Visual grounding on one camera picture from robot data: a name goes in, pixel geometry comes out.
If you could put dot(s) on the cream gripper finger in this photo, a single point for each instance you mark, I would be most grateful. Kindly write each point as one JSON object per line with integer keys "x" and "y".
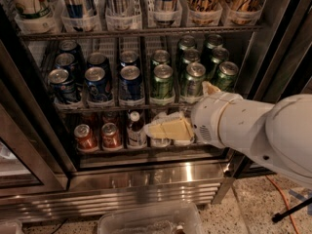
{"x": 174, "y": 126}
{"x": 209, "y": 89}

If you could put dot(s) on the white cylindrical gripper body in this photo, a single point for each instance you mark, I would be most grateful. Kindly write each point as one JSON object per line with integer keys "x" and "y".
{"x": 208, "y": 117}

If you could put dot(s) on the blue pepsi can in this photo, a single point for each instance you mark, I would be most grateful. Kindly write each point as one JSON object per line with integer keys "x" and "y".
{"x": 98, "y": 84}
{"x": 72, "y": 47}
{"x": 63, "y": 86}
{"x": 68, "y": 61}
{"x": 99, "y": 60}

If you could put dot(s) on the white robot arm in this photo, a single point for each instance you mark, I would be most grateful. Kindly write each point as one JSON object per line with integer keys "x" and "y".
{"x": 276, "y": 136}

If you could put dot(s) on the green can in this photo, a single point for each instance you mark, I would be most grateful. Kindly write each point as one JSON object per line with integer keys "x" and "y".
{"x": 191, "y": 83}
{"x": 189, "y": 56}
{"x": 160, "y": 57}
{"x": 162, "y": 82}
{"x": 212, "y": 41}
{"x": 186, "y": 42}
{"x": 217, "y": 56}
{"x": 225, "y": 76}

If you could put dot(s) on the red soda can right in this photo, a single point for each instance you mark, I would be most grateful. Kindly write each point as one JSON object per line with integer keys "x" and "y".
{"x": 111, "y": 138}

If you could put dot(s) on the red soda can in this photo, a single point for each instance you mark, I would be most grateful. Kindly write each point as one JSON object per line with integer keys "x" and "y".
{"x": 111, "y": 138}
{"x": 85, "y": 138}

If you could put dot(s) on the glass fridge door right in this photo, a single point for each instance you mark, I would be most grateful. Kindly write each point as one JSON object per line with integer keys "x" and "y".
{"x": 278, "y": 62}

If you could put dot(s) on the stainless steel fridge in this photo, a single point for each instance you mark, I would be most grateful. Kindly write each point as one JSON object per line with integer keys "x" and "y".
{"x": 48, "y": 178}

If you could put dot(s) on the red soda can left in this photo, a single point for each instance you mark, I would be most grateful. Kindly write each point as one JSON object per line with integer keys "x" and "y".
{"x": 85, "y": 138}

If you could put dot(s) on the blue red bull can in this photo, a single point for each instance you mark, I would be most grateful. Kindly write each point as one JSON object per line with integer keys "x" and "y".
{"x": 164, "y": 11}

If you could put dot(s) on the white tall can top left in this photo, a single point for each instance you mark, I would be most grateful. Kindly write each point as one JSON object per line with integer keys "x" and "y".
{"x": 32, "y": 9}

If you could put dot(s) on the dark drink bottle white cap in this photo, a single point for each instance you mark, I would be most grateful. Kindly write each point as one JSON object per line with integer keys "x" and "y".
{"x": 135, "y": 132}

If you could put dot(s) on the clear plastic bin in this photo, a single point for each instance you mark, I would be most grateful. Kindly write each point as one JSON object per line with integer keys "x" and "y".
{"x": 161, "y": 218}

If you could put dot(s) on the black stand leg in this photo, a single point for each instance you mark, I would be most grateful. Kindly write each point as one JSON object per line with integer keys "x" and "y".
{"x": 278, "y": 217}

